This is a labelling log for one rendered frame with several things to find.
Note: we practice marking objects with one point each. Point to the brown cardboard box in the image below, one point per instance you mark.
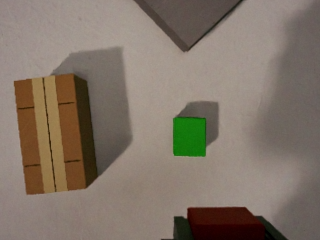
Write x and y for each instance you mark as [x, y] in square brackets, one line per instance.
[56, 135]

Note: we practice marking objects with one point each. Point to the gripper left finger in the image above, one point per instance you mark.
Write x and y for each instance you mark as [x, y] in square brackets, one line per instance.
[181, 229]

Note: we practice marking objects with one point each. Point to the red block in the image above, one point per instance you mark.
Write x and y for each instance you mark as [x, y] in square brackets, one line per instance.
[224, 223]

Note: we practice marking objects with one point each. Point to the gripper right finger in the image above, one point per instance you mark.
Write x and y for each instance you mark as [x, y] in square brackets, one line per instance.
[271, 233]

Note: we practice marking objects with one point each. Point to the green block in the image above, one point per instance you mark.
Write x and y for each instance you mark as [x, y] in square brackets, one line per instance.
[189, 136]

